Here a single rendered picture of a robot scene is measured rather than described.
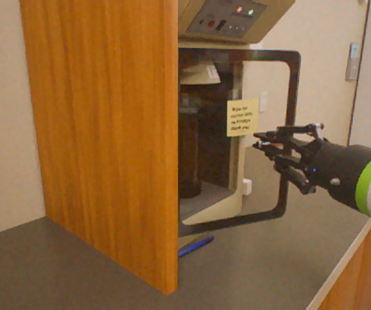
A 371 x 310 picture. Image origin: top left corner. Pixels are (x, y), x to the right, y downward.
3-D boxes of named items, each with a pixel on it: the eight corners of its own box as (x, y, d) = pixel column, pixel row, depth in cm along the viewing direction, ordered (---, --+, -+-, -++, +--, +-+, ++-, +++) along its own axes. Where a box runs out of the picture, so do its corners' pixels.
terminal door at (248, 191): (169, 237, 70) (167, 46, 59) (283, 215, 80) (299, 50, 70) (170, 239, 69) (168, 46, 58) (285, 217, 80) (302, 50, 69)
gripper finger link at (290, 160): (326, 162, 55) (326, 171, 55) (284, 152, 65) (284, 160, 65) (308, 165, 53) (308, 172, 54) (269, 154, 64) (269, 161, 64)
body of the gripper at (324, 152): (360, 194, 51) (317, 176, 60) (368, 143, 49) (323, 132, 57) (324, 201, 49) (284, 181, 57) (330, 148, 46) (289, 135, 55)
